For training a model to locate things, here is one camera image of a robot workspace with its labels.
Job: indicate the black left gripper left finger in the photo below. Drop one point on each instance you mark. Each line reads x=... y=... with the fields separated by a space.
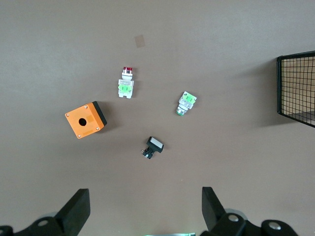
x=73 y=211

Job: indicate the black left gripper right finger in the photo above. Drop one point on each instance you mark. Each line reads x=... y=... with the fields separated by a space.
x=214 y=211

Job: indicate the red push button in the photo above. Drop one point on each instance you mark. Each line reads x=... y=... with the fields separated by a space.
x=125 y=84

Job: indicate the black square white-face button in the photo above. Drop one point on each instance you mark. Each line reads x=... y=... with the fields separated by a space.
x=155 y=145

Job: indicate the green push button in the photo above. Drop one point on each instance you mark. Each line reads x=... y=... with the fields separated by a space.
x=186 y=102

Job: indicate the translucent tape patch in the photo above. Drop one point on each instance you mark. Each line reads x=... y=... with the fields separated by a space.
x=139 y=40

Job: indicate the orange button enclosure box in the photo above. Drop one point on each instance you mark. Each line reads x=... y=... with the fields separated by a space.
x=83 y=121

